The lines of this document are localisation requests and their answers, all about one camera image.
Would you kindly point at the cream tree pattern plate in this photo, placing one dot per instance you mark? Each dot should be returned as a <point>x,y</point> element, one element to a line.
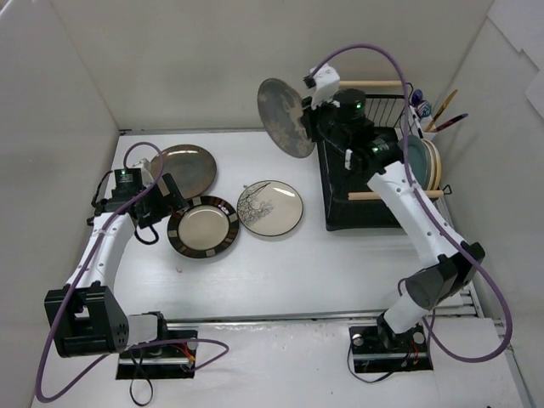
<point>270,208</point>

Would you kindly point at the white utensil holder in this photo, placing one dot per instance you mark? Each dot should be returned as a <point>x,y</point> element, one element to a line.
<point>425,127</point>

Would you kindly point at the blue-grey ceramic plate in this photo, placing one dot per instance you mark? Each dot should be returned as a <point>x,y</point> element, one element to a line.
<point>418,159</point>

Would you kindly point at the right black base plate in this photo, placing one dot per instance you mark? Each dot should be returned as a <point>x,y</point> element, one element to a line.
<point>368,355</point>

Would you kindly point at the black striped plate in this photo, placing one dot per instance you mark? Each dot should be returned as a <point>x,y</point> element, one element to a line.
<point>207,227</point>

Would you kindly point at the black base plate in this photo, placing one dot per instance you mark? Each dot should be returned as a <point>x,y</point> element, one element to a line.
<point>368,355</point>
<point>173,361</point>

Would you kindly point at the blue patterned utensil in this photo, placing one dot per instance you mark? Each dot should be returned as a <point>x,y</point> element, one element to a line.
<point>421,106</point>

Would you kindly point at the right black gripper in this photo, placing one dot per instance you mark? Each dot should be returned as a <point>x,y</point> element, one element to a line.
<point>308,117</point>

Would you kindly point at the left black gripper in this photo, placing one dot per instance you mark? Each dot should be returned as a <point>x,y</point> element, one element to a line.
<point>161,198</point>

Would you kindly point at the black wire dish rack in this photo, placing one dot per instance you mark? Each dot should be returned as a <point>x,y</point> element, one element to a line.
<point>348,202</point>

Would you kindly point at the brown speckled plate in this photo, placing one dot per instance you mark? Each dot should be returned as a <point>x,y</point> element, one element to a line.
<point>192,167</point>

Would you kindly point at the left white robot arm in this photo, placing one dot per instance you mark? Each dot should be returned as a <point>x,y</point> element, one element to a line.
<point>84,314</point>

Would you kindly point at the cream and yellow plate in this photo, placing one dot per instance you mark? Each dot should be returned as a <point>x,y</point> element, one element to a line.
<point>438,166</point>

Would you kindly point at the purple utensil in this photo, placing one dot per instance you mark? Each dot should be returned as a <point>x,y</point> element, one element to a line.
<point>449,123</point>

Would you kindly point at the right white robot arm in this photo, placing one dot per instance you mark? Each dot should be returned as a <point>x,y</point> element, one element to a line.
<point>446,258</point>

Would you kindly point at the grey reindeer plate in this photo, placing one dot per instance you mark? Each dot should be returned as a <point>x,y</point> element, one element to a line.
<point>280,109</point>

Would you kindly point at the pale green plate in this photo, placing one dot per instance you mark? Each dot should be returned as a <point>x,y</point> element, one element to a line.
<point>431,165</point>

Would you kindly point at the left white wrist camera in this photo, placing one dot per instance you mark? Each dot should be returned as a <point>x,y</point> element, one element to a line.
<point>144,166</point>

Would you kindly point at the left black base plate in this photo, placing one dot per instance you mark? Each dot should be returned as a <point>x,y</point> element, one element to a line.
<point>173,361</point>

